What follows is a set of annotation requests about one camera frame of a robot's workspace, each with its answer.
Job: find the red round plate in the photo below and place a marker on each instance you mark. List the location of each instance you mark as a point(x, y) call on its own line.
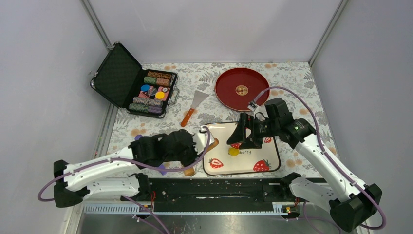
point(237, 87)

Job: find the black poker chip case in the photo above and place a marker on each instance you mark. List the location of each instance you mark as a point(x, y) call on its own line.
point(123, 81)

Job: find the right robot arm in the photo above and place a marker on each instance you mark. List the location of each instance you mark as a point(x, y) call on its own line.
point(349, 200)

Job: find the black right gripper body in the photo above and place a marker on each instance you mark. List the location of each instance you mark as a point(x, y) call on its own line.
point(265, 128)

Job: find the yellow dough piece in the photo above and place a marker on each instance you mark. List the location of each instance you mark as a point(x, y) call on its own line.
point(233, 152)

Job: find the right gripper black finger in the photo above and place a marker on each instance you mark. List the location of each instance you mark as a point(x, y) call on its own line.
point(239, 134)
point(252, 142)

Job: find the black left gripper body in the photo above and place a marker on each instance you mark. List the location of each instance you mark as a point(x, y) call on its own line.
point(187, 158)

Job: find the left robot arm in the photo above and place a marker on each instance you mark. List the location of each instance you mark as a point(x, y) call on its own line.
point(119, 174)

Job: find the purple cylinder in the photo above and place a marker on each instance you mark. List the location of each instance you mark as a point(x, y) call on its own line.
point(144, 151)

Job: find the floral table mat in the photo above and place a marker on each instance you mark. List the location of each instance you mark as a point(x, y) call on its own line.
point(291, 81)

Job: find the white strawberry tray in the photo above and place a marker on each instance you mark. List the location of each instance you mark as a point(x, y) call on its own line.
point(217, 161)

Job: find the metal spatula wooden handle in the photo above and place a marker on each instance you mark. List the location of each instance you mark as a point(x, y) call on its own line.
point(198, 98)

